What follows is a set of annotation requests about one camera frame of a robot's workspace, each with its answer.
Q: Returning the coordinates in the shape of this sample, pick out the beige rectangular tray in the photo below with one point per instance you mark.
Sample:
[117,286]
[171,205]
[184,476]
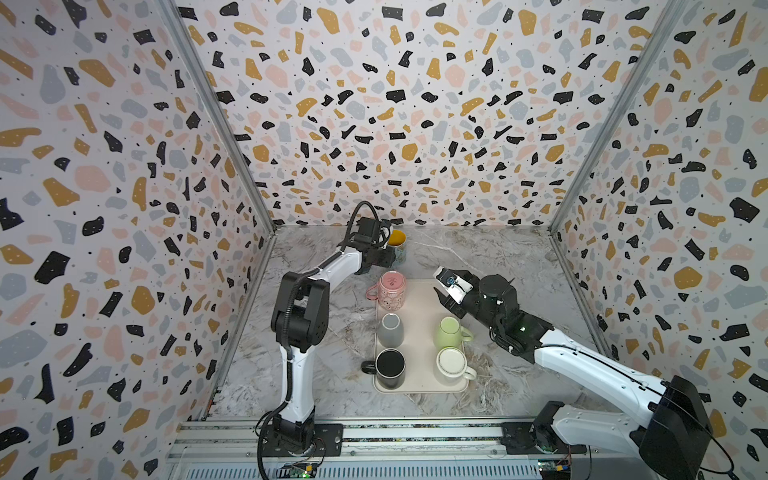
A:
[420,315]

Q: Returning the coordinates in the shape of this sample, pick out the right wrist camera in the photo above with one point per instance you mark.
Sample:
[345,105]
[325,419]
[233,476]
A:
[457,288]

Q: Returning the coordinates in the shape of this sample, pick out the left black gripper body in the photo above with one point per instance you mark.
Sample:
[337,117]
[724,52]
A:
[381,257]

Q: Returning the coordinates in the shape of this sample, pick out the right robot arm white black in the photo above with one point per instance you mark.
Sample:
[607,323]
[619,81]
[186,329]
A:
[661,422]

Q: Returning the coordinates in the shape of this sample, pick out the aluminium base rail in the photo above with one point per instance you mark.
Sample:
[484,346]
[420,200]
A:
[370,448]

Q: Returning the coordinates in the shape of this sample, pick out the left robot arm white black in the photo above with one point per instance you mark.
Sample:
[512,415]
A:
[300,322]

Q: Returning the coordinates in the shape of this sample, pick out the light blue yellow-inside mug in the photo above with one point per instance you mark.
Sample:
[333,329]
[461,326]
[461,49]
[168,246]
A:
[397,241]

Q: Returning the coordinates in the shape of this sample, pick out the white cream mug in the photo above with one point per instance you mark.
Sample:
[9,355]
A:
[451,367]

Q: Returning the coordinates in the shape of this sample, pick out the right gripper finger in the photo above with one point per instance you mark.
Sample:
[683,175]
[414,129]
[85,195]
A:
[444,273]
[452,306]

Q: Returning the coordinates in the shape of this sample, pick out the green circuit board left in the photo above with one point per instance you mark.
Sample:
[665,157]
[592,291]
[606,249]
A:
[297,471]

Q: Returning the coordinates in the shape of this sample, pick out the black mug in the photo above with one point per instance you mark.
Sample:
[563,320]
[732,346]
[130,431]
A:
[388,367]

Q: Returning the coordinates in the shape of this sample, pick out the pink glass mug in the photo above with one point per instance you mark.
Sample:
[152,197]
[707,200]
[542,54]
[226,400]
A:
[389,291]

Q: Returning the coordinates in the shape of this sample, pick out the circuit board right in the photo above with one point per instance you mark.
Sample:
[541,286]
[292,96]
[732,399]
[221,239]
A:
[551,469]

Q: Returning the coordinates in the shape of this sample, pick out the light green mug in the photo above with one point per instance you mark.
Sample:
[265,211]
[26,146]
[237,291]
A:
[451,334]

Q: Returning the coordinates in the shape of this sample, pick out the grey handleless cup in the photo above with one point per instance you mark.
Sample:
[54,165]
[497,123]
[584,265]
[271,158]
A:
[390,331]

